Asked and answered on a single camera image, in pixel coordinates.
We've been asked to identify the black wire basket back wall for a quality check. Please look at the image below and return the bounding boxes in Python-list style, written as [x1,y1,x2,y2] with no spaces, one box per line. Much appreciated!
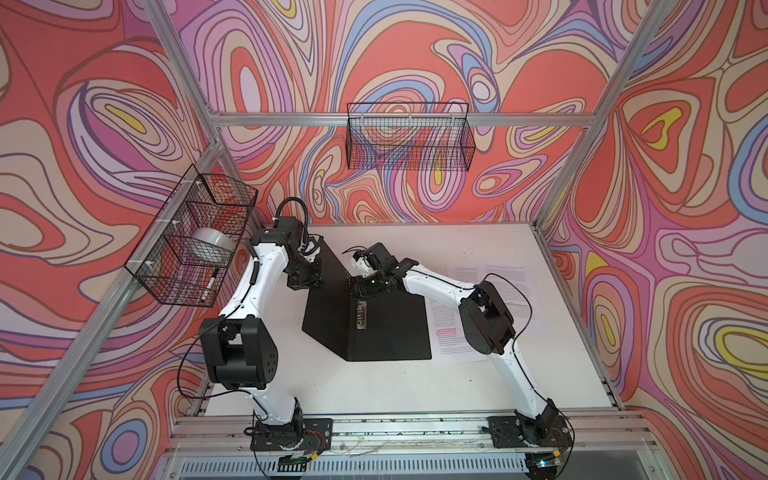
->
[345,100,476,172]

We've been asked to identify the paper sheet pink highlight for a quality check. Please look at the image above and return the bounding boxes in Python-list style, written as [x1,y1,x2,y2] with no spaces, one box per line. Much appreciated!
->
[425,299,488,365]

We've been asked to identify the black wire basket wall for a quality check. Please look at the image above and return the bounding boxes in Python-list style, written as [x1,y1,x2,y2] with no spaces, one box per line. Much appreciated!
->
[124,166,258,307]
[345,100,476,172]

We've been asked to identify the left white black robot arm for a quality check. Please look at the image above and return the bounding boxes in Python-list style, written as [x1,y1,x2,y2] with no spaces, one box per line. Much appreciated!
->
[200,227,317,450]

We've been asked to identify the green circuit board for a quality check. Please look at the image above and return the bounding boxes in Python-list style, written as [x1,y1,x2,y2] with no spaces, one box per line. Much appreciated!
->
[277,453,319,472]
[525,452,563,469]

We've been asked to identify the black wire basket left wall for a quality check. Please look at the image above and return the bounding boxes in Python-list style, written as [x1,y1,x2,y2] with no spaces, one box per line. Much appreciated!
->
[124,166,258,307]

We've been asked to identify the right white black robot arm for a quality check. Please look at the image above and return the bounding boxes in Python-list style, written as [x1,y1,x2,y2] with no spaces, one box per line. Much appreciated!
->
[347,243,575,448]

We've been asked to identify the black white marker pen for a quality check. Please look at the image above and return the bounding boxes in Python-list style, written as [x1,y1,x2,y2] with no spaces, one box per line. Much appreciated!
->
[200,268,219,304]

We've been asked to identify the white tape roll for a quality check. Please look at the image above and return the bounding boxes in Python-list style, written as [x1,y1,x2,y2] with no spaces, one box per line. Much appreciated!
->
[190,227,236,262]

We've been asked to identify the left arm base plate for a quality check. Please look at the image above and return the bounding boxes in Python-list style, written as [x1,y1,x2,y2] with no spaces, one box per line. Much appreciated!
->
[243,418,333,453]

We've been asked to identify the metal folder clip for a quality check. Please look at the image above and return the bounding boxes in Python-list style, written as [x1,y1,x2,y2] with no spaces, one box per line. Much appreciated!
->
[355,300,368,330]

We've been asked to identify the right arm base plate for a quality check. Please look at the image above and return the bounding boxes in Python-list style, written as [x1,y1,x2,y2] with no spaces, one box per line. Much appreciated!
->
[481,415,573,450]

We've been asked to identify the white RAY file folder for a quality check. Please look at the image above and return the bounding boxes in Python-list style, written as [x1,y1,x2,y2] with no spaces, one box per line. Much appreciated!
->
[302,242,432,362]

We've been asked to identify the aluminium front rail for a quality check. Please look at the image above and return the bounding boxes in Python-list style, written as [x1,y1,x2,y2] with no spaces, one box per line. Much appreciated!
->
[166,409,659,454]

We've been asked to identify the paper sheet green highlight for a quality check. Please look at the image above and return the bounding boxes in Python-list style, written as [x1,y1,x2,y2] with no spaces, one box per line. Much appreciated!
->
[485,263,546,334]

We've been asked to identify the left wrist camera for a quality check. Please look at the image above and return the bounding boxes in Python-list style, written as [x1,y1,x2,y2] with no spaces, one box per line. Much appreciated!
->
[274,216,306,243]

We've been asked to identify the paper sheet middle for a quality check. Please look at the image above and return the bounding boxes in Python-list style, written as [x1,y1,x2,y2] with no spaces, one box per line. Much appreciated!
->
[447,263,486,285]

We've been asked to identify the green circuit board left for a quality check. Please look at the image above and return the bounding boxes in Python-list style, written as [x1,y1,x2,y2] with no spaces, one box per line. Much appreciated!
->
[277,453,319,472]

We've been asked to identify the green circuit board right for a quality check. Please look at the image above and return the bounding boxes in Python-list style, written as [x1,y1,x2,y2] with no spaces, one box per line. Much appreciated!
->
[525,452,563,469]

